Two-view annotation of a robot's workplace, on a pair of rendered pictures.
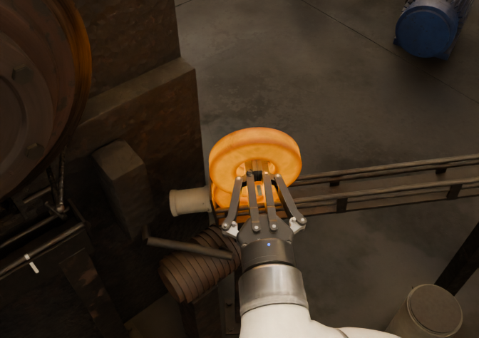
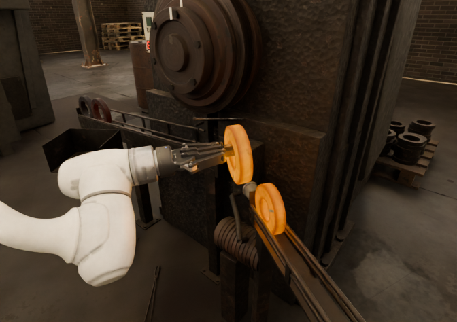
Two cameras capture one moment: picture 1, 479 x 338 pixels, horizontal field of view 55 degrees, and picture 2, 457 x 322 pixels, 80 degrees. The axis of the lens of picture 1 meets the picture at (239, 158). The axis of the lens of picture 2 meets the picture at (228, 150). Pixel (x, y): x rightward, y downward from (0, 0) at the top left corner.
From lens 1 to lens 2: 0.78 m
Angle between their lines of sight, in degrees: 63
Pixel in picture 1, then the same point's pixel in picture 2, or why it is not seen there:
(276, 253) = (160, 150)
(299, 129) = not seen: outside the picture
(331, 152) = not seen: outside the picture
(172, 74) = (307, 132)
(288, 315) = (120, 154)
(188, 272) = (225, 227)
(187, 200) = (249, 188)
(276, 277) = (143, 149)
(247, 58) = not seen: outside the picture
